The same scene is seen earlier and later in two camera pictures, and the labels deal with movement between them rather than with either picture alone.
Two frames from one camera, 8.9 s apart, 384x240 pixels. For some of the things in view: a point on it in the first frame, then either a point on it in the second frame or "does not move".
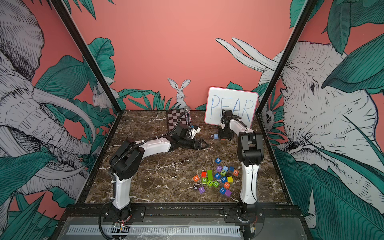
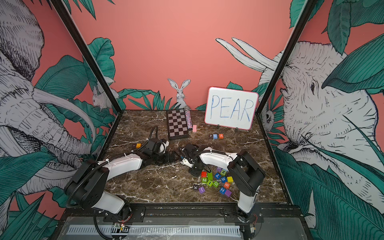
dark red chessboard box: (173, 116) does not move
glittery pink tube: (187, 109) does not move
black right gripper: (221, 134) to (195, 173)
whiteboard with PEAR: (243, 104) does not move
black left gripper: (198, 147) to (168, 159)
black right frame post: (286, 56) does not move
